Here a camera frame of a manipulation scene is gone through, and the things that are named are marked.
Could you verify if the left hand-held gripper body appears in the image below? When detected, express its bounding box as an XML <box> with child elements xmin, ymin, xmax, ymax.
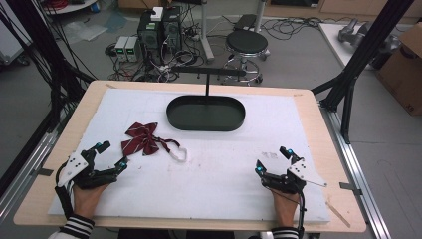
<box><xmin>57</xmin><ymin>148</ymin><xmax>119</xmax><ymax>191</ymax></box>

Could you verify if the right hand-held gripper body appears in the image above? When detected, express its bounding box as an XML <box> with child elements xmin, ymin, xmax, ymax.
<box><xmin>261</xmin><ymin>157</ymin><xmax>328</xmax><ymax>195</ymax></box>

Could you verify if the person's left hand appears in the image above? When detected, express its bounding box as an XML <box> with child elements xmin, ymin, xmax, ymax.
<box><xmin>73</xmin><ymin>182</ymin><xmax>111</xmax><ymax>221</ymax></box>

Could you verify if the person's right hand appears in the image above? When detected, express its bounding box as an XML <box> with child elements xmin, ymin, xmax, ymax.
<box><xmin>269</xmin><ymin>187</ymin><xmax>302</xmax><ymax>229</ymax></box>

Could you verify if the dark red striped bow tie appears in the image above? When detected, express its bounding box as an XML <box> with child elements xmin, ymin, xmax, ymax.
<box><xmin>120</xmin><ymin>120</ymin><xmax>189</xmax><ymax>163</ymax></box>

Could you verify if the white foam mat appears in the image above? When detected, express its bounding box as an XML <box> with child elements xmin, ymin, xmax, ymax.
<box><xmin>47</xmin><ymin>87</ymin><xmax>331</xmax><ymax>225</ymax></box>

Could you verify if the thin wooden stick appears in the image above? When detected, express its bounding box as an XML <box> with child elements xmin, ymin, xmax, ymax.
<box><xmin>324</xmin><ymin>200</ymin><xmax>352</xmax><ymax>229</ymax></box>

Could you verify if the person's left striped sleeve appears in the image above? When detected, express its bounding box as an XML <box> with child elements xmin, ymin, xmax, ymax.
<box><xmin>47</xmin><ymin>213</ymin><xmax>96</xmax><ymax>239</ymax></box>

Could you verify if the person's striped sleeve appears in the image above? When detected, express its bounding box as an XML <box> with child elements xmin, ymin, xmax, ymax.
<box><xmin>258</xmin><ymin>226</ymin><xmax>301</xmax><ymax>239</ymax></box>
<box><xmin>47</xmin><ymin>213</ymin><xmax>96</xmax><ymax>239</ymax></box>

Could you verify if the person's right striped sleeve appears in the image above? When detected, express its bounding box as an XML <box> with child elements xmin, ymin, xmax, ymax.
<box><xmin>258</xmin><ymin>226</ymin><xmax>301</xmax><ymax>239</ymax></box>

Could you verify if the black stand with oval tray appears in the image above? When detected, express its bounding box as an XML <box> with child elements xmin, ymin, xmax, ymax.
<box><xmin>165</xmin><ymin>65</ymin><xmax>247</xmax><ymax>132</ymax></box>

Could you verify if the grey bench power supply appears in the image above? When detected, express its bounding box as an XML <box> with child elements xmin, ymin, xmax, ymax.
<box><xmin>113</xmin><ymin>35</ymin><xmax>129</xmax><ymax>63</ymax></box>
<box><xmin>125</xmin><ymin>35</ymin><xmax>142</xmax><ymax>63</ymax></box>

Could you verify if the black round stool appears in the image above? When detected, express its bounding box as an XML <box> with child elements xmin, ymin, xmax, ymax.
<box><xmin>217</xmin><ymin>29</ymin><xmax>272</xmax><ymax>86</ymax></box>

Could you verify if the black computer tower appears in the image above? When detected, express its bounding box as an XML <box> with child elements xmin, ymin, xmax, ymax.
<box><xmin>161</xmin><ymin>5</ymin><xmax>183</xmax><ymax>55</ymax></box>
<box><xmin>136</xmin><ymin>11</ymin><xmax>165</xmax><ymax>65</ymax></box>

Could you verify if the grey robot part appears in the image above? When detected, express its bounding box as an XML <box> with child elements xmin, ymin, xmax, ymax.
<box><xmin>337</xmin><ymin>17</ymin><xmax>401</xmax><ymax>54</ymax></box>

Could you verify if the black flat device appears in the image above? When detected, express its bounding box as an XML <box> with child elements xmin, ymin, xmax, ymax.
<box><xmin>233</xmin><ymin>13</ymin><xmax>258</xmax><ymax>32</ymax></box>

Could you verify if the brown cardboard box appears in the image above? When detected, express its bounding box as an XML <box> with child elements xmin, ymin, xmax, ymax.
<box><xmin>375</xmin><ymin>22</ymin><xmax>422</xmax><ymax>118</ymax></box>

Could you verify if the white box on tower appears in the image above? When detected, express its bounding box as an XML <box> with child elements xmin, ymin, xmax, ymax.
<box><xmin>149</xmin><ymin>6</ymin><xmax>165</xmax><ymax>22</ymax></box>

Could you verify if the grey desk leg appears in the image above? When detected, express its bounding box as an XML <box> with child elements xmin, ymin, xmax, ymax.
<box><xmin>197</xmin><ymin>0</ymin><xmax>216</xmax><ymax>64</ymax></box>

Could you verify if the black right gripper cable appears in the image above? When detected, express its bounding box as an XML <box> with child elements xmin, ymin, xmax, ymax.
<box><xmin>272</xmin><ymin>185</ymin><xmax>307</xmax><ymax>239</ymax></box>

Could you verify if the aluminium rail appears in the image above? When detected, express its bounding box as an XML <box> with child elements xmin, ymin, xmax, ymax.
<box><xmin>0</xmin><ymin>127</ymin><xmax>63</xmax><ymax>222</ymax></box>
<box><xmin>318</xmin><ymin>101</ymin><xmax>393</xmax><ymax>239</ymax></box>

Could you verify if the tangle of floor cables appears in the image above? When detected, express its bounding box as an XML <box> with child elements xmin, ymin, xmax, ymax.
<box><xmin>105</xmin><ymin>6</ymin><xmax>213</xmax><ymax>84</ymax></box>

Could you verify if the black metal frame stand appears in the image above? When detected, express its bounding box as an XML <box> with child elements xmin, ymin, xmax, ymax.
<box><xmin>311</xmin><ymin>0</ymin><xmax>416</xmax><ymax>145</ymax></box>
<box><xmin>0</xmin><ymin>0</ymin><xmax>98</xmax><ymax>135</ymax></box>

